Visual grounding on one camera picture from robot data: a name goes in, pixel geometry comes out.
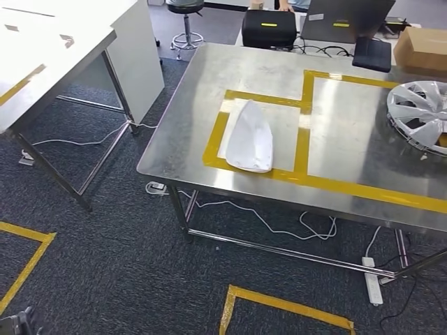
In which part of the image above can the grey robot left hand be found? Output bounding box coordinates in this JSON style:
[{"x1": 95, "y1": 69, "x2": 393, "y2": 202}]
[{"x1": 0, "y1": 306, "x2": 43, "y2": 335}]

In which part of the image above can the white curved plastic part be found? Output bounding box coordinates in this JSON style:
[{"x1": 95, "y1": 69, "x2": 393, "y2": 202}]
[{"x1": 225, "y1": 98, "x2": 274, "y2": 174}]

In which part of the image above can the stainless steel workbench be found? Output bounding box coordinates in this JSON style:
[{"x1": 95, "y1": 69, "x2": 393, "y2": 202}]
[{"x1": 136, "y1": 42, "x2": 447, "y2": 284}]

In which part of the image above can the white power adapter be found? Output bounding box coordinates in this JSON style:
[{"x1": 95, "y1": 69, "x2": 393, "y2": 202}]
[{"x1": 18, "y1": 149, "x2": 35, "y2": 167}]

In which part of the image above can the small white power strip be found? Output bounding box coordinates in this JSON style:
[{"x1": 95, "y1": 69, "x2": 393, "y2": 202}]
[{"x1": 145, "y1": 181, "x2": 169, "y2": 197}]

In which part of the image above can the yellow tape strip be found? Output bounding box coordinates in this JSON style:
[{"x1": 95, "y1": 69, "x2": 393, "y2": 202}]
[{"x1": 0, "y1": 64, "x2": 47, "y2": 107}]

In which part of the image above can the chrome stool dark seat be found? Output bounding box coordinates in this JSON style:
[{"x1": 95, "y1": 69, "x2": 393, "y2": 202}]
[{"x1": 165, "y1": 0, "x2": 205, "y2": 61}]

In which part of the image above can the black hard case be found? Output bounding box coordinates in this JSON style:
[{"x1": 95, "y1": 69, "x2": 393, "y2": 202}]
[{"x1": 241, "y1": 9, "x2": 297, "y2": 51}]

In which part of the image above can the long white power strip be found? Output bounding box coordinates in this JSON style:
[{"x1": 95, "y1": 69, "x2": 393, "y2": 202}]
[{"x1": 362, "y1": 256, "x2": 384, "y2": 308}]

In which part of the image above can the large black flat case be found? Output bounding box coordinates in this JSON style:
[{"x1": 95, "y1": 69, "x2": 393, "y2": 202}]
[{"x1": 301, "y1": 0, "x2": 397, "y2": 45}]

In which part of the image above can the dark blue pad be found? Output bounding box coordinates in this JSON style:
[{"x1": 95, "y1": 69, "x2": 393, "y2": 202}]
[{"x1": 352, "y1": 36, "x2": 393, "y2": 74}]

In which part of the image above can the silver wheel hubcap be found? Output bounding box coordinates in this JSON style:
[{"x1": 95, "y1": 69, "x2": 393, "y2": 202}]
[{"x1": 387, "y1": 80, "x2": 447, "y2": 157}]

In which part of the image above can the small black device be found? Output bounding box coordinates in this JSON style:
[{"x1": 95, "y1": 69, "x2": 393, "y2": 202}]
[{"x1": 384, "y1": 16, "x2": 412, "y2": 37}]

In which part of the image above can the brown cardboard box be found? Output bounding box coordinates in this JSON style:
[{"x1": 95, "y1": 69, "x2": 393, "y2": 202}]
[{"x1": 393, "y1": 26, "x2": 447, "y2": 78}]

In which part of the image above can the white cable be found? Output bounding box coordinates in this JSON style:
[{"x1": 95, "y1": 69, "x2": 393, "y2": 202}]
[
  {"x1": 30, "y1": 120, "x2": 159, "y2": 148},
  {"x1": 365, "y1": 225, "x2": 382, "y2": 260},
  {"x1": 167, "y1": 187, "x2": 338, "y2": 241}
]

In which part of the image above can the black cable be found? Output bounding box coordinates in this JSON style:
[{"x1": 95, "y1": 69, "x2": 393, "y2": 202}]
[
  {"x1": 378, "y1": 251, "x2": 447, "y2": 332},
  {"x1": 292, "y1": 36, "x2": 354, "y2": 59}
]

